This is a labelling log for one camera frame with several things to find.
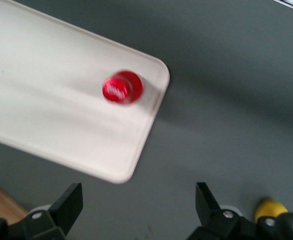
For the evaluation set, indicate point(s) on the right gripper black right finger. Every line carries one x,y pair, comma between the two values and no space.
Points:
206,202

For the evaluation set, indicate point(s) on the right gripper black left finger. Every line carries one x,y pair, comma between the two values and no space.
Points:
65,207

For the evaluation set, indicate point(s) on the red coke bottle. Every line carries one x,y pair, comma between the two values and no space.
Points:
122,87

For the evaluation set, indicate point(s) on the cream rectangular tray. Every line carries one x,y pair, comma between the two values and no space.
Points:
61,100

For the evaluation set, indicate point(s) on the yellow lemon toy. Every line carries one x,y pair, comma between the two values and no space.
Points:
269,208

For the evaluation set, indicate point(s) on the wooden two-drawer cabinet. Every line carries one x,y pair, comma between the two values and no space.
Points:
1,200

